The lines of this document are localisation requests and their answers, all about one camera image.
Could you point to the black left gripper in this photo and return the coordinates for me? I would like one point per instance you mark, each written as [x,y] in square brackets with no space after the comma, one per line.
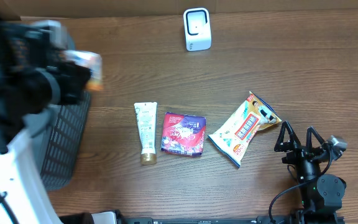
[77,78]

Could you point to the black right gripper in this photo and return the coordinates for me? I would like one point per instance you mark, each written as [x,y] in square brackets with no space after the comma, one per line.
[304,152]

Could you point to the orange white snack packet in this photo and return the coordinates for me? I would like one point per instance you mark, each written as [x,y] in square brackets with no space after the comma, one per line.
[91,61]

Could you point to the white yellow snack bag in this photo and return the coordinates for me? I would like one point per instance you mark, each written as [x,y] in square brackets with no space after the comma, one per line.
[234,136]

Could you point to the white gold-capped tube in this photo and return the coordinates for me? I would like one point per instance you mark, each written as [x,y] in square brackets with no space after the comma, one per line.
[146,116]

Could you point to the red purple snack packet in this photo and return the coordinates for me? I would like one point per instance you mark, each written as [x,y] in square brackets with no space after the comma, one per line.
[183,134]

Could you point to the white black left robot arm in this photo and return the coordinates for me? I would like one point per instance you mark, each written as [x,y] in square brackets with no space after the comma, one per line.
[23,48]

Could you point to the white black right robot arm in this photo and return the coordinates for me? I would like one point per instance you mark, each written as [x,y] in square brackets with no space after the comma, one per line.
[321,192]

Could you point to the white barcode scanner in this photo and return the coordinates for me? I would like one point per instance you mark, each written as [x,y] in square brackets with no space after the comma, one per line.
[197,29]

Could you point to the grey plastic basket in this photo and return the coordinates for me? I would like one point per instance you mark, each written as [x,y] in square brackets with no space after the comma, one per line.
[56,134]

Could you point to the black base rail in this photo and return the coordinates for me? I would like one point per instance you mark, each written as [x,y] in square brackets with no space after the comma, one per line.
[115,216]

